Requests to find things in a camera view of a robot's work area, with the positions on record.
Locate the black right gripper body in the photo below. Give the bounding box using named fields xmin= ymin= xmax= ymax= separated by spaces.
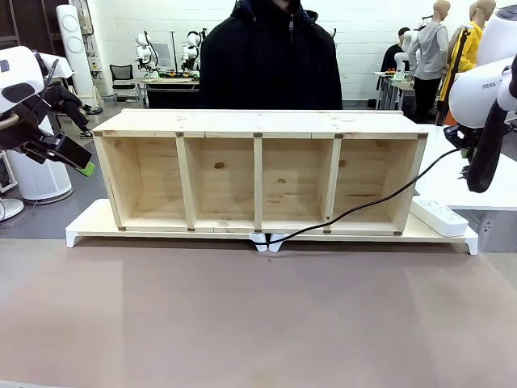
xmin=443 ymin=125 xmax=480 ymax=151

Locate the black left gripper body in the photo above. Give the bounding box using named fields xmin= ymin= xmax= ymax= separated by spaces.
xmin=22 ymin=133 xmax=92 ymax=168

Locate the black power cable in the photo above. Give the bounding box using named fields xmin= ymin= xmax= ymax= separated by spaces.
xmin=258 ymin=146 xmax=472 ymax=249

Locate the white cylindrical air purifier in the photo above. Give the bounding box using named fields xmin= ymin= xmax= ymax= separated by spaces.
xmin=5 ymin=116 xmax=74 ymax=204

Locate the seated person with sneakers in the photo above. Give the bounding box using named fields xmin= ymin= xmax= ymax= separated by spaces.
xmin=47 ymin=86 xmax=104 ymax=139

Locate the wooden riser with white feet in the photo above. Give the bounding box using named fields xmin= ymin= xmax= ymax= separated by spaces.
xmin=65 ymin=200 xmax=268 ymax=254

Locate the white power strip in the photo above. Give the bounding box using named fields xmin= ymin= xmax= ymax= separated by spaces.
xmin=410 ymin=197 xmax=470 ymax=238

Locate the yellow and black stand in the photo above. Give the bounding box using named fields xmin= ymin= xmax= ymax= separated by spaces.
xmin=435 ymin=25 xmax=474 ymax=124

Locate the white round fan base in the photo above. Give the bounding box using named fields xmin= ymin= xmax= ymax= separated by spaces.
xmin=0 ymin=197 xmax=26 ymax=221

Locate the mannequin in grey hoodie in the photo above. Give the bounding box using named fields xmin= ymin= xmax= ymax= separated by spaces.
xmin=407 ymin=0 xmax=451 ymax=123

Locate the black mesh office chair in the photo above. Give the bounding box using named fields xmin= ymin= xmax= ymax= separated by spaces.
xmin=109 ymin=64 xmax=137 ymax=103

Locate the mannequin in yellow jacket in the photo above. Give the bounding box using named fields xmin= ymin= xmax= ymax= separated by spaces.
xmin=459 ymin=0 xmax=497 ymax=73

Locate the tall white air conditioner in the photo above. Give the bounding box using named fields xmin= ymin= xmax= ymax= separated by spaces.
xmin=55 ymin=3 xmax=96 ymax=99

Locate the seated person in black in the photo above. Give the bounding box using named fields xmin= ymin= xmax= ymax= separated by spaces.
xmin=380 ymin=27 xmax=414 ymax=111

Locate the wooden background work table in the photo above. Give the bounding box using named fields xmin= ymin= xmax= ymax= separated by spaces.
xmin=132 ymin=75 xmax=201 ymax=109

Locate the white background humanoid robot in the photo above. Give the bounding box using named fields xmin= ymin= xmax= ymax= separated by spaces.
xmin=134 ymin=29 xmax=161 ymax=78
xmin=179 ymin=29 xmax=202 ymax=74

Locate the four-compartment pine wood shelf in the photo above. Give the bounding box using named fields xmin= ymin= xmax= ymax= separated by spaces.
xmin=92 ymin=108 xmax=430 ymax=237

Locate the person in black hooded jacket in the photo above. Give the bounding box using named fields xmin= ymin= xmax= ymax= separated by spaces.
xmin=197 ymin=0 xmax=344 ymax=111

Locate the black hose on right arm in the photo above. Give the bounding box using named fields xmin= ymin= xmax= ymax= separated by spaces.
xmin=466 ymin=99 xmax=509 ymax=194

